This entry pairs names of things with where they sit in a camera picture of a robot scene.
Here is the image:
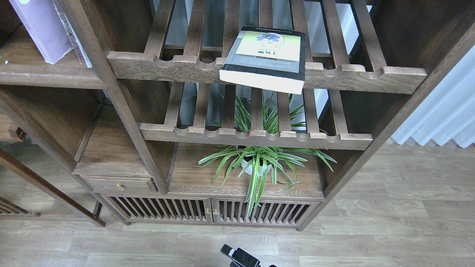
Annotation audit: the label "yellow and black book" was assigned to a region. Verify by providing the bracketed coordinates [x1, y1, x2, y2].
[219, 26, 307, 95]

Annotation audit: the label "white curtain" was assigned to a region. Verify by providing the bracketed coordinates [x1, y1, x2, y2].
[391, 47, 475, 148]

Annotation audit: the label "white plant pot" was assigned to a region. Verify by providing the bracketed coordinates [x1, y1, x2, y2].
[241, 156, 272, 177]

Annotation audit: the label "upright books on left shelf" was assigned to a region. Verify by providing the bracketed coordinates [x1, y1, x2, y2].
[53, 0, 93, 68]

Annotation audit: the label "white and purple book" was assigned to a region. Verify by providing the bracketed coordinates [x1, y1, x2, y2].
[10, 0, 73, 64]

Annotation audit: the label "dark wooden bookshelf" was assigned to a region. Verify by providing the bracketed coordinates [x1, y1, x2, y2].
[1, 0, 474, 231]

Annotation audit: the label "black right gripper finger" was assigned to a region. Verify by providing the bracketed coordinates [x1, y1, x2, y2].
[220, 244, 260, 267]

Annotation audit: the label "green spider plant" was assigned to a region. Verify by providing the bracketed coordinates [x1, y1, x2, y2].
[195, 96, 336, 218]

